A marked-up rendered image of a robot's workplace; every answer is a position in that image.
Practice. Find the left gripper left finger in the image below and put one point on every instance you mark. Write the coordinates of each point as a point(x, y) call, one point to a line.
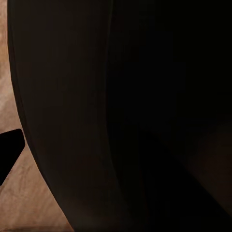
point(12, 144)

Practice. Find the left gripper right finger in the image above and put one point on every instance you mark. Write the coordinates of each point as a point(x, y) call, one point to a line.
point(176, 200)

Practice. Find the cauldron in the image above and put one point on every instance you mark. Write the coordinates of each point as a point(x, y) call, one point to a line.
point(88, 74)

